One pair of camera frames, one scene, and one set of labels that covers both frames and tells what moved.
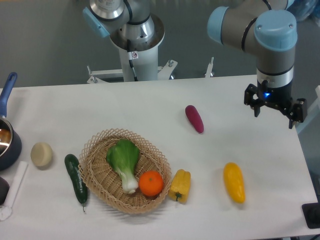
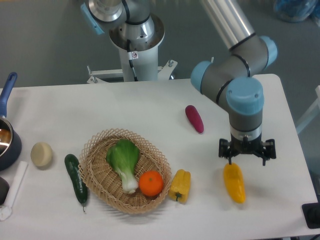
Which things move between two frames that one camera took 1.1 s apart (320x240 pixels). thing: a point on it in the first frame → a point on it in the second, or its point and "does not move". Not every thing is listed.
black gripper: (279, 98) → (265, 149)
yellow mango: (234, 182) does not move
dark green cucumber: (72, 164) does not move
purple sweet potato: (195, 118) does not move
